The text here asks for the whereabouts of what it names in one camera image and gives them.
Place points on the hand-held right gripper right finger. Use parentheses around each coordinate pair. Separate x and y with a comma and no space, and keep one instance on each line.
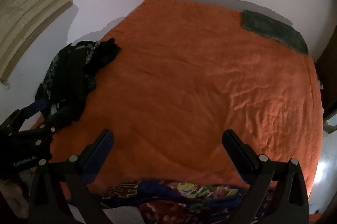
(231,145)

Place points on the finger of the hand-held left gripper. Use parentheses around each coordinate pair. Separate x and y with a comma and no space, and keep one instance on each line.
(56,120)
(35,106)

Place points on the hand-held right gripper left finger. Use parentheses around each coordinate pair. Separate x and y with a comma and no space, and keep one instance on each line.
(105,143)

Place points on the black paisley garment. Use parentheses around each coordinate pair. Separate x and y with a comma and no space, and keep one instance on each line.
(71,73)

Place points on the person's left forearm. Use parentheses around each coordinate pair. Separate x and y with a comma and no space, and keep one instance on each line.
(8,195)

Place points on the colourful printed blanket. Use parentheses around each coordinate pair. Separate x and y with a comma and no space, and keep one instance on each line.
(184,195)

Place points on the white cloth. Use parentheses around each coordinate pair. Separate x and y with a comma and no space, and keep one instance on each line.
(123,216)

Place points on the orange blanket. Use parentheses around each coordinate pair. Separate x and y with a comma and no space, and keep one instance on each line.
(184,81)

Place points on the beige curtain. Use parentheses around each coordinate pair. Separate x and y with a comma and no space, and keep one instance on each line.
(29,2)

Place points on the grey folded cloth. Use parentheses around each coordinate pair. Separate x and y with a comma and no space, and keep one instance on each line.
(271,26)

